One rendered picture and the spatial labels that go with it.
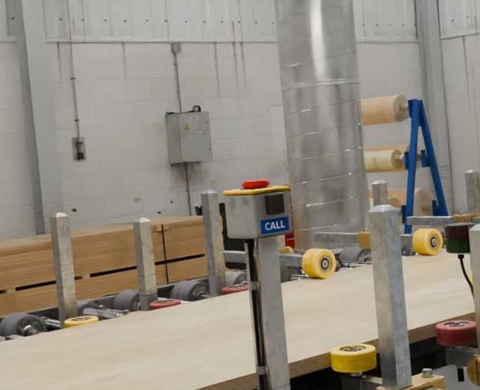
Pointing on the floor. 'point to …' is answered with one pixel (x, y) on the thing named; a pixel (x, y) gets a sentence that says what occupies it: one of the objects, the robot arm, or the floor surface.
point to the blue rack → (416, 107)
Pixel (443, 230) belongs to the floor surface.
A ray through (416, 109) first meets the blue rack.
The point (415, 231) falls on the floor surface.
